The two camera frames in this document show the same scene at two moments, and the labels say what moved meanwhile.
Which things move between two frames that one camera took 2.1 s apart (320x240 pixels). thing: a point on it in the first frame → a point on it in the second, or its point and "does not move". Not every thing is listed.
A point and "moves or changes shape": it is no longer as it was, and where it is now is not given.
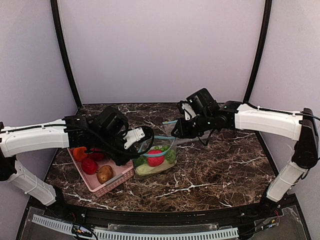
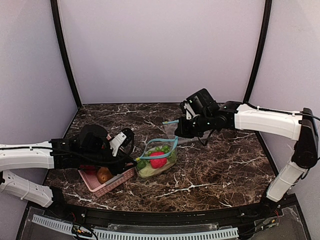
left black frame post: [64, 51] does not move
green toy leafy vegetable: [139, 161] moves or changes shape
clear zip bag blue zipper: [162, 155] does not move
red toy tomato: [156, 161] moves or changes shape
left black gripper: [122, 157] → [122, 165]
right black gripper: [185, 127] does not move
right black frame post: [262, 50] does not move
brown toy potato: [104, 173] does not move
